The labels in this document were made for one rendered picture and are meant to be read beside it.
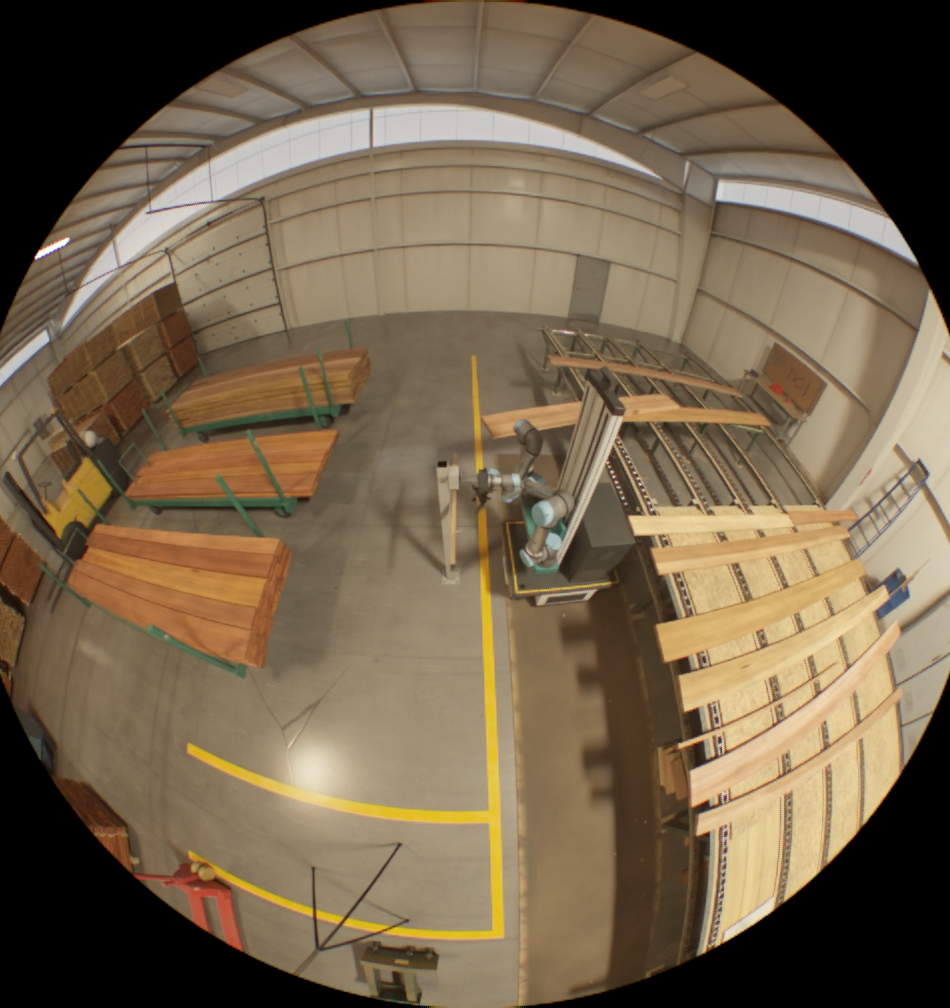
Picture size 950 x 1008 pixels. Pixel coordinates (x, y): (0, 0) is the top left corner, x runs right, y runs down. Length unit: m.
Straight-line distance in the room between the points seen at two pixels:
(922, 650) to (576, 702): 6.30
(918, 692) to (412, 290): 14.46
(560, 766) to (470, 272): 10.05
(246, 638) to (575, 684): 2.37
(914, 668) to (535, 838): 6.47
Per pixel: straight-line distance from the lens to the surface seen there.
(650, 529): 2.29
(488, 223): 9.57
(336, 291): 10.38
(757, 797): 2.46
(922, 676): 7.35
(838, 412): 8.16
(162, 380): 11.18
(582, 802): 2.66
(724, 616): 2.31
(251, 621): 2.33
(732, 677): 2.22
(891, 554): 7.65
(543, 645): 2.57
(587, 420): 1.75
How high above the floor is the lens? 2.43
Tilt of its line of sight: 50 degrees down
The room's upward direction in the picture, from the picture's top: 2 degrees clockwise
